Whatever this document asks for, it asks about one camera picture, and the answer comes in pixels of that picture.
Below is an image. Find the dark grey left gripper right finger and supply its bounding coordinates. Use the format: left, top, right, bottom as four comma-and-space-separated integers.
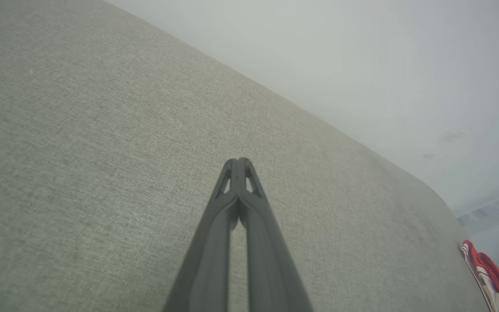
237, 157, 314, 312

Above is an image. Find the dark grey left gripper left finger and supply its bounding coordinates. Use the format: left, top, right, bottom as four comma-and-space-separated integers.
162, 158, 238, 312

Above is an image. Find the red and white jersey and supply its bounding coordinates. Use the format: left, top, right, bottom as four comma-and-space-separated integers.
461, 240, 499, 312

